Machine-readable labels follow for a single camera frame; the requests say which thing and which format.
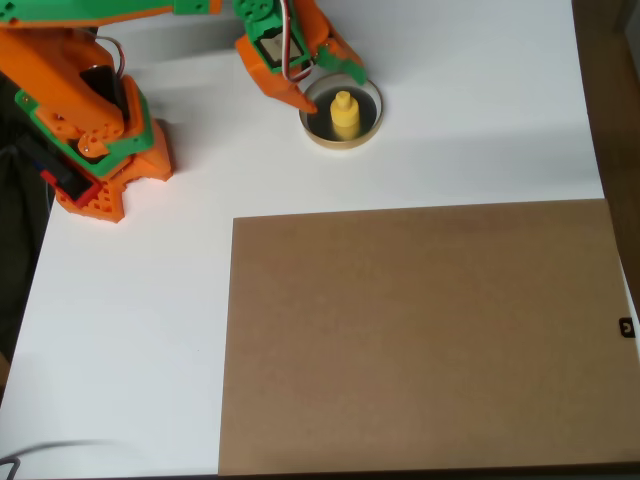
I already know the white red arm cable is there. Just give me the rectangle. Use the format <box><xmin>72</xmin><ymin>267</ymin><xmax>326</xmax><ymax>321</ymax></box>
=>
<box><xmin>92</xmin><ymin>29</ymin><xmax>130</xmax><ymax>79</ymax></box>

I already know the brown fibreboard panel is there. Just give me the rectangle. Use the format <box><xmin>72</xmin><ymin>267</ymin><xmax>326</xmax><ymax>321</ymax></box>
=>
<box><xmin>218</xmin><ymin>198</ymin><xmax>640</xmax><ymax>476</ymax></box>

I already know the small yellow plastic piece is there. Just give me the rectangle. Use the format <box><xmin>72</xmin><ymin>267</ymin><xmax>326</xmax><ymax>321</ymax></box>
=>
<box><xmin>329</xmin><ymin>90</ymin><xmax>362</xmax><ymax>141</ymax></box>

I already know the white red gripper servo cable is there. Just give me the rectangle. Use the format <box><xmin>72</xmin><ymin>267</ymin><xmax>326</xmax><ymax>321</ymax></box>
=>
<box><xmin>278</xmin><ymin>0</ymin><xmax>320</xmax><ymax>84</ymax></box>

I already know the white sheet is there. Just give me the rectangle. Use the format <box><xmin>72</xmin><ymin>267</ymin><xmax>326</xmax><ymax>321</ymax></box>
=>
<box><xmin>0</xmin><ymin>0</ymin><xmax>626</xmax><ymax>480</ymax></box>

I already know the round white-rimmed dark bowl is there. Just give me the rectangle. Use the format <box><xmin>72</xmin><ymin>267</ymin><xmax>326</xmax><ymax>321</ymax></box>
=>
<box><xmin>298</xmin><ymin>71</ymin><xmax>386</xmax><ymax>151</ymax></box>

